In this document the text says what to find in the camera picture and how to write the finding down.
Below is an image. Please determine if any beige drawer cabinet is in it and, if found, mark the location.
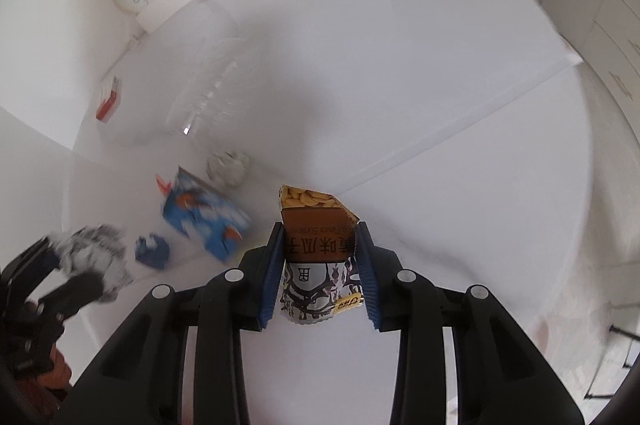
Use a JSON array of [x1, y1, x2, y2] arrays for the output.
[[550, 0, 640, 156]]

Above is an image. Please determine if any white printed paper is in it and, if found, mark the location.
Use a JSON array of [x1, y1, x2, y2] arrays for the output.
[[52, 225, 135, 303]]

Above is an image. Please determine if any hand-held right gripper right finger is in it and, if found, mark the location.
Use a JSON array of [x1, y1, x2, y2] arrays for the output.
[[353, 221, 586, 425]]

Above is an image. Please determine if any person's left hand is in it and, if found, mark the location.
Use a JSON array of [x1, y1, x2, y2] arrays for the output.
[[35, 350, 73, 388]]

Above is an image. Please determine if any red and white small box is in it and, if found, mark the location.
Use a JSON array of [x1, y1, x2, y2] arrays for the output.
[[95, 76, 122, 124]]

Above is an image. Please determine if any sunflower seed packet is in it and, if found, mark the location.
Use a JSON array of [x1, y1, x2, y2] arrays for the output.
[[278, 185, 363, 326]]

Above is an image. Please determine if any blue printed wrapper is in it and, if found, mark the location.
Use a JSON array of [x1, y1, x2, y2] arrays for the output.
[[155, 166, 252, 263]]

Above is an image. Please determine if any clear plastic packaging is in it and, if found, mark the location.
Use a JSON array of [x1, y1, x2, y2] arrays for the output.
[[165, 50, 251, 140]]

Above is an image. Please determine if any white folded card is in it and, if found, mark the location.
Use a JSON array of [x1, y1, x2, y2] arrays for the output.
[[136, 0, 201, 33]]

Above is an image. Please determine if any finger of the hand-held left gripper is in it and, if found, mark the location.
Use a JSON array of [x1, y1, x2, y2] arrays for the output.
[[0, 237, 61, 301], [37, 272, 103, 321]]

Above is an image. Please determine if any small blue wrapper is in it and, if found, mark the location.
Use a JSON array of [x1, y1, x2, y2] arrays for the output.
[[134, 232, 170, 270]]

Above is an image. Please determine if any grey paper ball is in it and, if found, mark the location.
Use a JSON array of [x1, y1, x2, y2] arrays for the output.
[[206, 150, 255, 188]]

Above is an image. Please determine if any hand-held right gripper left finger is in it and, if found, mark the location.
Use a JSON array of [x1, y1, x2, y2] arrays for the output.
[[55, 221, 286, 425]]

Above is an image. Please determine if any black metal stand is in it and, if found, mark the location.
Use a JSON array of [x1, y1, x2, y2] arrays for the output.
[[585, 325, 640, 401]]

